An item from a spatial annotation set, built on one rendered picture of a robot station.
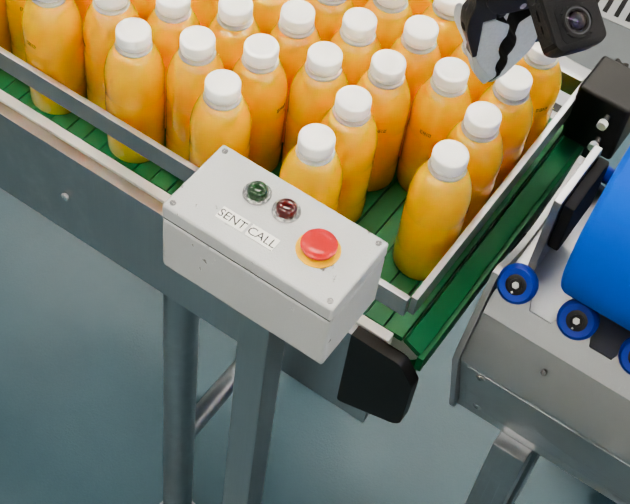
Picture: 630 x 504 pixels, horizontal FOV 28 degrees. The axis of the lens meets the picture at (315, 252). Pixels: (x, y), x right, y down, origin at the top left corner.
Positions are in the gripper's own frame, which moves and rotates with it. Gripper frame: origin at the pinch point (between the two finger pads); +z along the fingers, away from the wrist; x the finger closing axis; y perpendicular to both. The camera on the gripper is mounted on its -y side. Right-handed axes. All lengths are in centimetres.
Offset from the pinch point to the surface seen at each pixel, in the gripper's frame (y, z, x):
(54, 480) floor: 38, 130, 36
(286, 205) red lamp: 5.1, 18.2, 15.6
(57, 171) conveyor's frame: 37, 44, 31
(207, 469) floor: 30, 129, 10
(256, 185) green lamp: 8.3, 18.3, 17.4
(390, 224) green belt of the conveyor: 13.1, 39.4, -2.9
